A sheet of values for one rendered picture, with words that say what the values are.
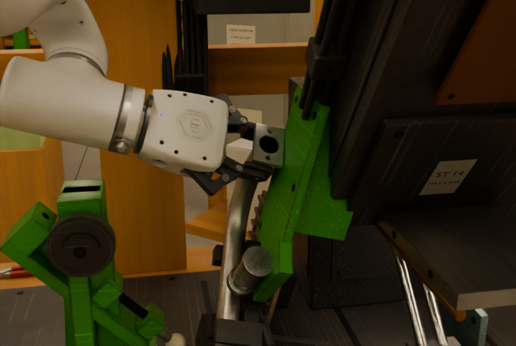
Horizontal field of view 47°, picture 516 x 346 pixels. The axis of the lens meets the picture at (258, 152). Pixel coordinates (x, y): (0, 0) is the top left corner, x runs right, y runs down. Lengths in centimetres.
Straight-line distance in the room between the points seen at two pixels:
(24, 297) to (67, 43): 47
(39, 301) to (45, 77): 46
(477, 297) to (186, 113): 39
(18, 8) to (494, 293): 53
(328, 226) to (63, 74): 36
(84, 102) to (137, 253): 47
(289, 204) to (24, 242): 31
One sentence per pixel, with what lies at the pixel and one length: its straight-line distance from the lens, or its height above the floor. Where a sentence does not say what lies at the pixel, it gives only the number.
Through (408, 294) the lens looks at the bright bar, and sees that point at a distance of 75.
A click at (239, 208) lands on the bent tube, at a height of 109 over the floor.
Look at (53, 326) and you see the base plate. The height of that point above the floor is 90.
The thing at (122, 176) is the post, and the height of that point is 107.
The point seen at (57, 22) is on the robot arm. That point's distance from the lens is 76.
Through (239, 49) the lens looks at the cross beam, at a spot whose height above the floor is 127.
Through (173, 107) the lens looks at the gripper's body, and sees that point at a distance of 74.
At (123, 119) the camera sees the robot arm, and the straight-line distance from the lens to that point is 70.
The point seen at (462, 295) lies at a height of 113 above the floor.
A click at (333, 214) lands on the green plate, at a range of 73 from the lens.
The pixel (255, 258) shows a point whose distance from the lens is 72.
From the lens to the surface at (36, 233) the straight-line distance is 73.
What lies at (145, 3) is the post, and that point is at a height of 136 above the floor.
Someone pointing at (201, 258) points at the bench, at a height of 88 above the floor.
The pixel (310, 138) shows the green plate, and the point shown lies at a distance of 68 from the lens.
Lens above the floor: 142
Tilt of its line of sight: 18 degrees down
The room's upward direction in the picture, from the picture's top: straight up
